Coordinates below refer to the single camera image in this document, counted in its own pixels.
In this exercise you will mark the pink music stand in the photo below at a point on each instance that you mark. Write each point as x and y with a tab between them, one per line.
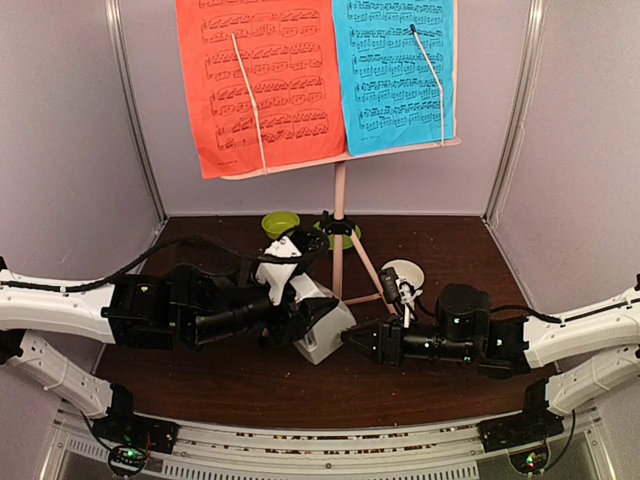
275	154

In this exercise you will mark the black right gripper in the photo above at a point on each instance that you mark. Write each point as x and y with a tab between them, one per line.
388	343

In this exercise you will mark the aluminium front rail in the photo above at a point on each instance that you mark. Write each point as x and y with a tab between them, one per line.
449	450

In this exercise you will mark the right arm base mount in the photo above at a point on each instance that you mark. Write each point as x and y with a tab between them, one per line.
524	437

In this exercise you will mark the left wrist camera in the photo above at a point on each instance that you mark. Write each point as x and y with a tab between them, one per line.
285	264

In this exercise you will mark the grey metronome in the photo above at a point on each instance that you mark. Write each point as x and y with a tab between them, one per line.
324	337

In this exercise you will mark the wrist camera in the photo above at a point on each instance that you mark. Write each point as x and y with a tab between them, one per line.
285	264
403	302

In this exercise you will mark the small green bowl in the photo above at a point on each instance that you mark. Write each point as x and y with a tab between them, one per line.
276	223

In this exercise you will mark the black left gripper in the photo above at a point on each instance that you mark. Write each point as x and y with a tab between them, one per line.
294	324

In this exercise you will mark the white bowl dark outside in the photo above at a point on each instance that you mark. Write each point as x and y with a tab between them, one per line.
409	275

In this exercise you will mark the red sheet music mat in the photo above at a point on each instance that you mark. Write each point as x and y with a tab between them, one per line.
237	54

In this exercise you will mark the green plate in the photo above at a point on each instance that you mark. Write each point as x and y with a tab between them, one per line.
347	242

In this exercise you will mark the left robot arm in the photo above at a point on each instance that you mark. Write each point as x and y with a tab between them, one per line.
187	305

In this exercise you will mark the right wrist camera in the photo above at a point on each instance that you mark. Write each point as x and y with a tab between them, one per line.
403	302

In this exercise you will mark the blue cloth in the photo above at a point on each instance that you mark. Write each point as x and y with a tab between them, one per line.
396	67

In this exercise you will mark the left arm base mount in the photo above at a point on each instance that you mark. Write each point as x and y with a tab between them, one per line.
129	447

